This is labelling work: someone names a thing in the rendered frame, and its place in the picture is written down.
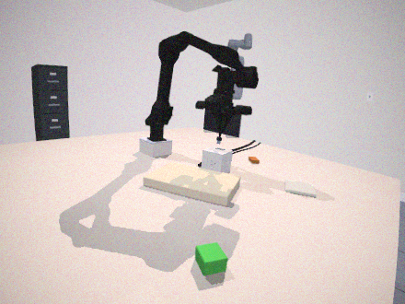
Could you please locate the orange-brown flat block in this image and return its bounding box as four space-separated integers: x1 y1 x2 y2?
249 157 260 164

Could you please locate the green cube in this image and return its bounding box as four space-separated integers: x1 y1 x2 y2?
194 243 228 276

